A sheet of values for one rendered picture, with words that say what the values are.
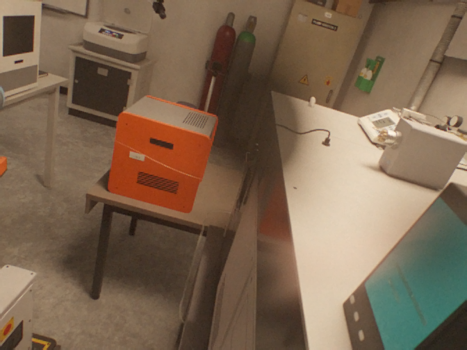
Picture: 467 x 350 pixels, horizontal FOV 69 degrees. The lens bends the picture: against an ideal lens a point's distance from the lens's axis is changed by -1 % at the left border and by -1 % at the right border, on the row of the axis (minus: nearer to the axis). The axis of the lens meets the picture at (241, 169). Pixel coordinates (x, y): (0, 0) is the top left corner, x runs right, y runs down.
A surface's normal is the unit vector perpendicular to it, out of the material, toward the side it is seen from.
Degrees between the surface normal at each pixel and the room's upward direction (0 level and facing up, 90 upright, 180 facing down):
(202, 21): 90
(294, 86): 90
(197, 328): 0
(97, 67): 90
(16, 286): 0
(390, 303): 80
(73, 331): 0
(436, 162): 90
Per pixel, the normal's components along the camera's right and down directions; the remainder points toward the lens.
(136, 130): -0.05, 0.41
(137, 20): -0.12, 0.62
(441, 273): -0.89, -0.44
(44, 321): 0.28, -0.87
